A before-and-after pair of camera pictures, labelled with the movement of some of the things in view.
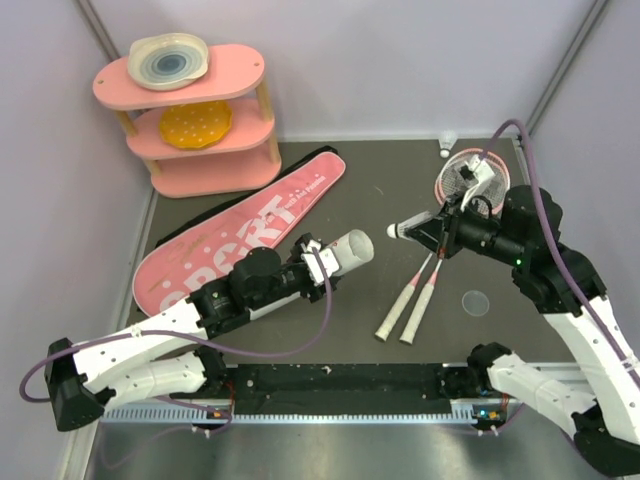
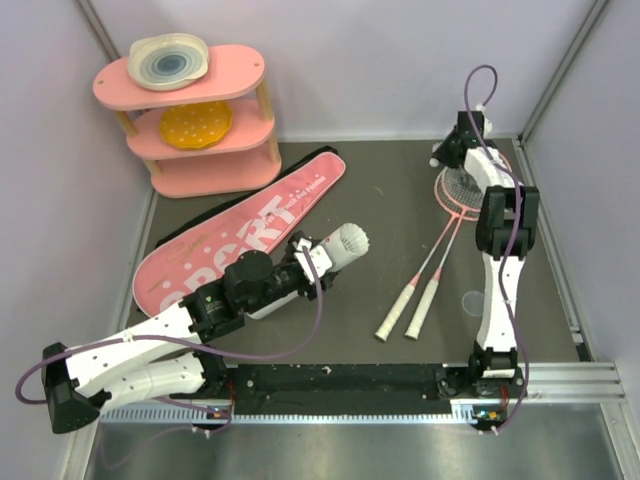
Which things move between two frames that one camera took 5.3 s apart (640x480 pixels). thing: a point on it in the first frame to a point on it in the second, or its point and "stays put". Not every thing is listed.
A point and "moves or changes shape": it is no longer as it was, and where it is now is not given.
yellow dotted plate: [195, 124] stays put
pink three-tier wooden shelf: [246, 158] stays put
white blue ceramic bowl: [166, 61] stays put
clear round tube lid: [475, 303] stays put
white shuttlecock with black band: [397, 230] to [355, 238]
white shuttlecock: [446, 141] moves or changes shape
